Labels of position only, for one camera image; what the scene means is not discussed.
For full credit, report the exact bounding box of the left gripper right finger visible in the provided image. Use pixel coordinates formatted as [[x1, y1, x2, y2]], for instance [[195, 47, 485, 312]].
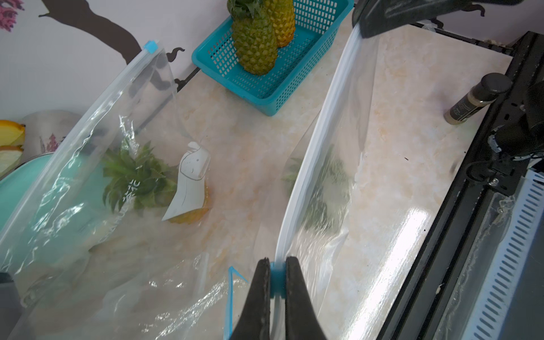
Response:
[[285, 256, 326, 340]]

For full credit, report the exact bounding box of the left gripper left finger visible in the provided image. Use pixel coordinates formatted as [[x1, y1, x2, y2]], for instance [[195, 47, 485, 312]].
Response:
[[230, 258, 271, 340]]

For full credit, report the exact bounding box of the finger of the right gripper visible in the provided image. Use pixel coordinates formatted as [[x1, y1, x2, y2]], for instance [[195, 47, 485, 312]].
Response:
[[351, 0, 524, 39]]

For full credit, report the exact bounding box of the yellow pineapple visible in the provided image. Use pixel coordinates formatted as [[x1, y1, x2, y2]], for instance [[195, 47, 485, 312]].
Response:
[[263, 0, 296, 48]]

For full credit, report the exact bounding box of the blue-zip zip-top bag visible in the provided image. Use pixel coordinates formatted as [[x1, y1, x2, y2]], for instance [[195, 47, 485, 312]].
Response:
[[8, 252, 249, 339]]

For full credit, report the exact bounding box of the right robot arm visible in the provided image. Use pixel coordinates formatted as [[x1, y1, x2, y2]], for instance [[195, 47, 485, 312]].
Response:
[[352, 1, 543, 162]]

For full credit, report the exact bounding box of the pineapple in back left bag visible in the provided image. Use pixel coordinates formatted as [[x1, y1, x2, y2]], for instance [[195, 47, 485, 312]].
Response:
[[101, 142, 211, 225]]

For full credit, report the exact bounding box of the teal plastic basket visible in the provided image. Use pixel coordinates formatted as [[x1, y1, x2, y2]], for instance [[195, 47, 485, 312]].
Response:
[[192, 0, 354, 116]]

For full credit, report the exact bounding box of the dark lidded spice jar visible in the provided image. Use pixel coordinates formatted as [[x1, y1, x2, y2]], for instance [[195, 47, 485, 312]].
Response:
[[443, 73, 513, 126]]

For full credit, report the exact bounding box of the mint green toaster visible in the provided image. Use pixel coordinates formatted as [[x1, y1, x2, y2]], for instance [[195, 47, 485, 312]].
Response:
[[1, 153, 53, 230]]

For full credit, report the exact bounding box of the white bread slice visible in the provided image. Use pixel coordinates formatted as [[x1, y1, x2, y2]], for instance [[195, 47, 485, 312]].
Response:
[[0, 146, 24, 177]]

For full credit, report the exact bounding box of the yellow bread slice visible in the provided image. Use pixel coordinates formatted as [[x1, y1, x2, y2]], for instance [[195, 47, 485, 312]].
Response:
[[0, 120, 26, 147]]

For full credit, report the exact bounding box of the white slotted cable duct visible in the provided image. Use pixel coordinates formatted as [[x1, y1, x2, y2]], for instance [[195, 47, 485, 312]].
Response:
[[461, 170, 543, 339]]

